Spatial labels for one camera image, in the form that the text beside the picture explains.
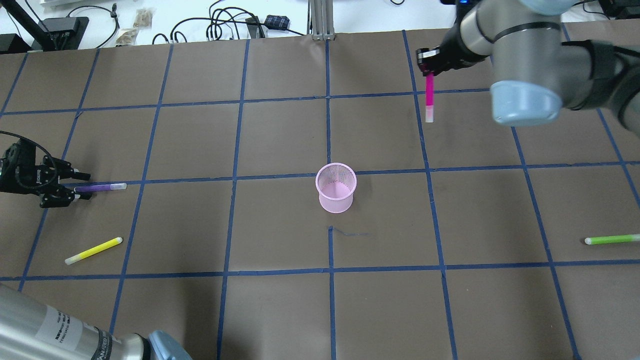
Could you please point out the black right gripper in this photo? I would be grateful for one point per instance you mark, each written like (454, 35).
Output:
(451, 46)

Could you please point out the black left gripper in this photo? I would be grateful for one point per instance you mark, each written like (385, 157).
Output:
(21, 175)

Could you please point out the purple pen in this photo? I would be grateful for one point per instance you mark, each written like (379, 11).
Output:
(101, 188)

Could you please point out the pink pen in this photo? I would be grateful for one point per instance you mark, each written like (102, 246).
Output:
(429, 97)

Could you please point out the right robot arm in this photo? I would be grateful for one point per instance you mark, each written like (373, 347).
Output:
(535, 73)

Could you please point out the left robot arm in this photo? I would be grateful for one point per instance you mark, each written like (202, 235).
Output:
(31, 330)

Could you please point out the pink mesh cup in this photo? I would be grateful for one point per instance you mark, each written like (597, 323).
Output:
(336, 184)

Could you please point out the yellow pen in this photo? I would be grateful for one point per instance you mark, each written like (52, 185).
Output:
(93, 251)

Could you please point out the snack packet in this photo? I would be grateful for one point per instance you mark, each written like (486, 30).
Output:
(126, 37)
(143, 17)

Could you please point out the dark blue small box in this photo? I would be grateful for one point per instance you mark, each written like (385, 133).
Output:
(277, 22)

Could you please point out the brown paper table mat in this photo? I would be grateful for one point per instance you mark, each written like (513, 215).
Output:
(287, 201)

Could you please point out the green pen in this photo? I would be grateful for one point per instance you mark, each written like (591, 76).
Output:
(612, 239)

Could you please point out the aluminium frame post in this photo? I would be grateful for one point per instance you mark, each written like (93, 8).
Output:
(320, 23)

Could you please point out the black camera stand base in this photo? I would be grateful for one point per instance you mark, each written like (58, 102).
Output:
(48, 34)

